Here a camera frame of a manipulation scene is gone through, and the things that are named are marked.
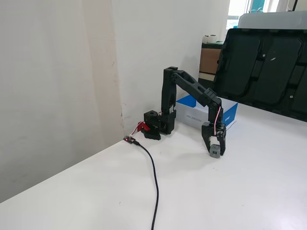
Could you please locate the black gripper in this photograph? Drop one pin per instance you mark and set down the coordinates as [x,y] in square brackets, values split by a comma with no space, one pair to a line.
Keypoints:
[207,129]

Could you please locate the gray cube block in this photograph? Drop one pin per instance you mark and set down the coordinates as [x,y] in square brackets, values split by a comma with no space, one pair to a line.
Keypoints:
[214,151]

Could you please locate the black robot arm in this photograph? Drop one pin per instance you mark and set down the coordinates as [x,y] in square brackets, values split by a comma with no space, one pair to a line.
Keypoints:
[189,83]

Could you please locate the blue and white cardboard box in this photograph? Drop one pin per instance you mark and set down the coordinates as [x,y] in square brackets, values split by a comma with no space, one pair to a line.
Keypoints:
[192,115]

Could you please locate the brown cardboard box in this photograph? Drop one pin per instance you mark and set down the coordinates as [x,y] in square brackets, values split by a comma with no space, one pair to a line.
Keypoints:
[209,61]

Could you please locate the red table clamp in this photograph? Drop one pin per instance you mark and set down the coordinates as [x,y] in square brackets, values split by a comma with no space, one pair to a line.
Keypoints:
[143,126]

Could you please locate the small controller board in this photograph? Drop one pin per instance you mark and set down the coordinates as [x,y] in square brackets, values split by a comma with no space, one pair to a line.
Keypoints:
[129,139]

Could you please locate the black plastic tray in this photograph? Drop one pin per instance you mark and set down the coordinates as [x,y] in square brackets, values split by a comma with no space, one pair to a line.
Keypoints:
[263,69]

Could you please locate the white plastic bottle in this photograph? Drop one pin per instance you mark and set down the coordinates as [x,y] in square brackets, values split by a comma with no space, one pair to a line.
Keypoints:
[206,39]
[213,38]

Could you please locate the white plastic container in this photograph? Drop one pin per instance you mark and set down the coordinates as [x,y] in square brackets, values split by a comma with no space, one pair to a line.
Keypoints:
[271,20]

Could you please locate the window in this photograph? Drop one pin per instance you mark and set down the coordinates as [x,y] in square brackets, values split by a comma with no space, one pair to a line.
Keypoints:
[242,7]

